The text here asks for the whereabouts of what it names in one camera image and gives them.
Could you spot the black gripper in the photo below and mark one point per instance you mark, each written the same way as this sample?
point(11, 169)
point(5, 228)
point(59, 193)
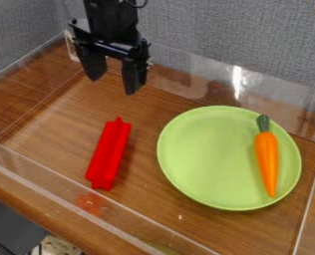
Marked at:
point(107, 34)

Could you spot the red star-profile block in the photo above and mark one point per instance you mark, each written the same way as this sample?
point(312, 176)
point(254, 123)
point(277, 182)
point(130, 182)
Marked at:
point(106, 159)

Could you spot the green plate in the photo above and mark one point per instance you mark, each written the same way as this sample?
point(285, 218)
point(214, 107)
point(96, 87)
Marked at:
point(205, 154)

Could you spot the orange toy carrot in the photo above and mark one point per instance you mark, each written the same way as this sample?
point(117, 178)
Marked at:
point(266, 154)

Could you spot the white power strip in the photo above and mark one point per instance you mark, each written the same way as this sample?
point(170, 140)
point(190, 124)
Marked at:
point(55, 246)

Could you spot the clear acrylic enclosure wall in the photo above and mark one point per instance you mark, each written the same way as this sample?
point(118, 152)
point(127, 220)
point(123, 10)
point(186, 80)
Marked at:
point(52, 115)

